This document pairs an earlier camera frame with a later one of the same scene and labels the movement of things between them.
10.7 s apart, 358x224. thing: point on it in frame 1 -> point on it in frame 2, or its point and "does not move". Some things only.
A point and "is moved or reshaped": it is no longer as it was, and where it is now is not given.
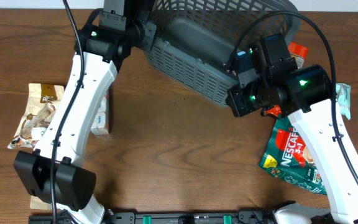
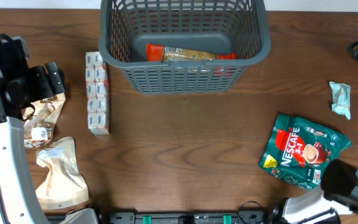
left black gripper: (148, 20) -> (45, 88)
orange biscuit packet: (298, 52) -> (155, 52)
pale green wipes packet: (343, 96) does not move
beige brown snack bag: (43, 99) does not move
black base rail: (159, 217) does not move
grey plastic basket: (196, 38) is moved or reshaped
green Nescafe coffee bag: (287, 157) does not move
